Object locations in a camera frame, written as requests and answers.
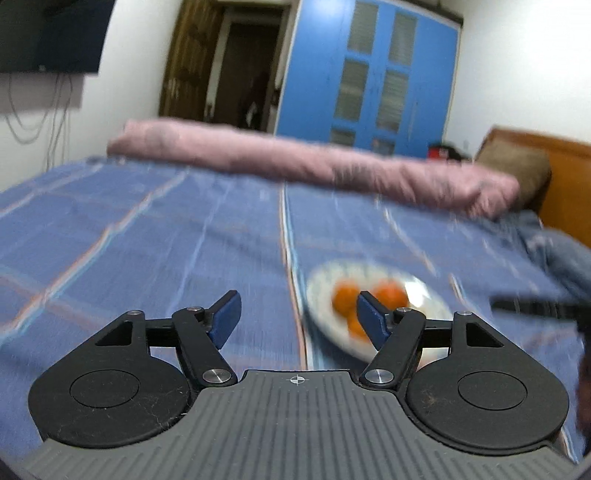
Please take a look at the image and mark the black wall television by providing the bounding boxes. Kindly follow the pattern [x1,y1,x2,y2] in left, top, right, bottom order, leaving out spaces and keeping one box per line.
[0,0,116,75]

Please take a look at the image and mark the grey-blue blanket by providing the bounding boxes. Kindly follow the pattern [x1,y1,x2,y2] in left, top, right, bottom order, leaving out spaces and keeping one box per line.
[501,210,591,305]

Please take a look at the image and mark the small orange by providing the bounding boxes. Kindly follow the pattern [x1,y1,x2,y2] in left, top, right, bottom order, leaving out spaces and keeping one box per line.
[373,281,409,311]
[333,284,362,317]
[346,316,370,340]

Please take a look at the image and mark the brown pillow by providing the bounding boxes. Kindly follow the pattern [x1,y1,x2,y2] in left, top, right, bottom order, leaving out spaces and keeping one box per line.
[475,138,552,210]

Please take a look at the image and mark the wooden headboard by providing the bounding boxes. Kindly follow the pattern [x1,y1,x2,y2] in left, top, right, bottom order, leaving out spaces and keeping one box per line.
[475,127,591,250]

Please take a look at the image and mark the wooden door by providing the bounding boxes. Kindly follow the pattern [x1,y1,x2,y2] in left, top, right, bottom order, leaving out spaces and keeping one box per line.
[159,0,227,123]

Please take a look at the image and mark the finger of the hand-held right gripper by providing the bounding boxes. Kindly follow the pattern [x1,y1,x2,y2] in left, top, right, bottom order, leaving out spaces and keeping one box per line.
[490,296,578,320]

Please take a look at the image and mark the pink floral quilt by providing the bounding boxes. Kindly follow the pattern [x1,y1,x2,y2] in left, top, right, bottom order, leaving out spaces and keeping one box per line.
[107,119,520,220]

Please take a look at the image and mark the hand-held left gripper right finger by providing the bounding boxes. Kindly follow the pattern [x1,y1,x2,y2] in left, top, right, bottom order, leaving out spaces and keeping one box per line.
[358,291,513,388]

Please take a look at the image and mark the hanging white cables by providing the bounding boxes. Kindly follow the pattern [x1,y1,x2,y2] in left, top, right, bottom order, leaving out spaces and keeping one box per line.
[0,73,84,172]

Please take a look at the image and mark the red and black bag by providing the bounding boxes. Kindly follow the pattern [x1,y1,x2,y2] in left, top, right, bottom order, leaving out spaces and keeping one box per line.
[427,143,472,162]

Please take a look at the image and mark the white floral-rim plate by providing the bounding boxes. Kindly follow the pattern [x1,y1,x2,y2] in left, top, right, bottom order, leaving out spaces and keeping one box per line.
[305,261,455,365]

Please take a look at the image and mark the blue wardrobe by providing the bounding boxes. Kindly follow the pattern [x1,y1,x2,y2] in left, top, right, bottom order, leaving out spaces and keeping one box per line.
[274,0,462,160]

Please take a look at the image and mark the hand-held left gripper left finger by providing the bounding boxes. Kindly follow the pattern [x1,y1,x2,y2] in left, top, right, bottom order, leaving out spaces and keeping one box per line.
[95,290,242,387]

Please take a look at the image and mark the blue plaid bedsheet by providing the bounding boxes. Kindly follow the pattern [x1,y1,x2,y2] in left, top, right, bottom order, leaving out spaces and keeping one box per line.
[0,154,583,416]

